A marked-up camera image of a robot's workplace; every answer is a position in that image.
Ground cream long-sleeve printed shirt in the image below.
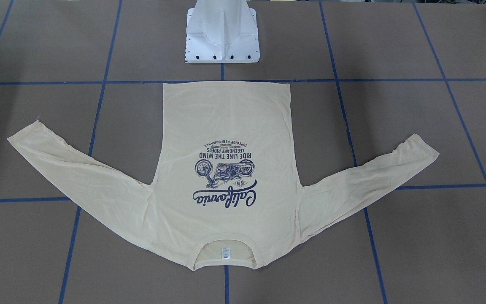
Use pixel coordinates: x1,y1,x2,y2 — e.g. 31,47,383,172
8,81,439,271

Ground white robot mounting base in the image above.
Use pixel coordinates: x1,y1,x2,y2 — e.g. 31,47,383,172
185,0,260,64

